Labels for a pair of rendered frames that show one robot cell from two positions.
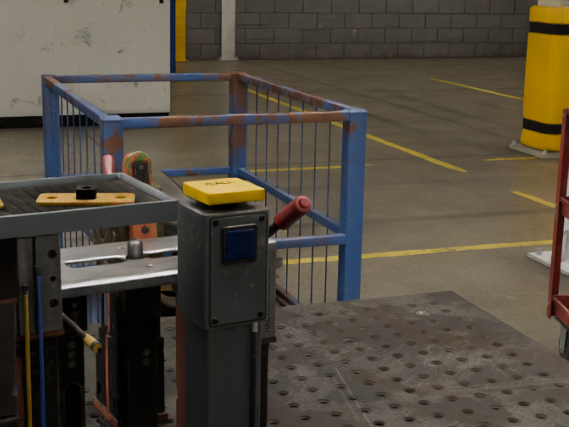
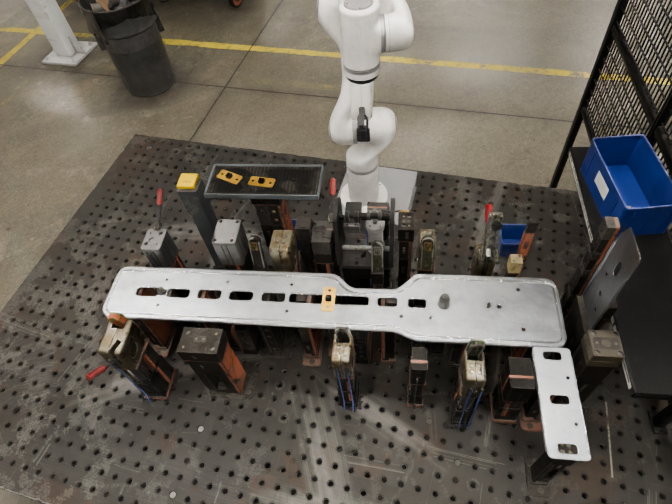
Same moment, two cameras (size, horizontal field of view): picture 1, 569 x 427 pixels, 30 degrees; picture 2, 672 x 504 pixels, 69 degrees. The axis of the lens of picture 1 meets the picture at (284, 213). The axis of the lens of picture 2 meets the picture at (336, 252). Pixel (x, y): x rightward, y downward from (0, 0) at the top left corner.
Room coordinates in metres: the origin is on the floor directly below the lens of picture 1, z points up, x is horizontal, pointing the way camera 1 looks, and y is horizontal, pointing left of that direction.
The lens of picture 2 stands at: (1.60, 1.20, 2.27)
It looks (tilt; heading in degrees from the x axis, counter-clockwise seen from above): 53 degrees down; 222
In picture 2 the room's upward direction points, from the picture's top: 8 degrees counter-clockwise
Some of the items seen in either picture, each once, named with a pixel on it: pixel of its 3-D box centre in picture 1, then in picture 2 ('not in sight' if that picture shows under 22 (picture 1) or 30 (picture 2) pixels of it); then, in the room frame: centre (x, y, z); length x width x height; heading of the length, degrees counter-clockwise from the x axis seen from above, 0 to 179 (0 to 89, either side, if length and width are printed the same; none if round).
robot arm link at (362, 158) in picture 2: not in sight; (370, 138); (0.47, 0.43, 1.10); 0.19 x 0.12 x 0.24; 127
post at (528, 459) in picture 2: not in sight; (550, 463); (1.07, 1.38, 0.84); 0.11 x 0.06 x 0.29; 30
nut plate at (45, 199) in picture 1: (85, 194); (229, 175); (0.91, 0.18, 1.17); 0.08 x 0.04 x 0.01; 96
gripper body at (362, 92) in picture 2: not in sight; (363, 90); (0.77, 0.62, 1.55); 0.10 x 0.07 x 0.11; 29
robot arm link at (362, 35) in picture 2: not in sight; (362, 32); (0.77, 0.63, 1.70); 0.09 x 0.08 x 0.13; 127
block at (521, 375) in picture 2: not in sight; (510, 391); (0.94, 1.21, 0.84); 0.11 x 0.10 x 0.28; 30
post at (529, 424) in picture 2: not in sight; (540, 396); (0.91, 1.29, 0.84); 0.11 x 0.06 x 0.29; 30
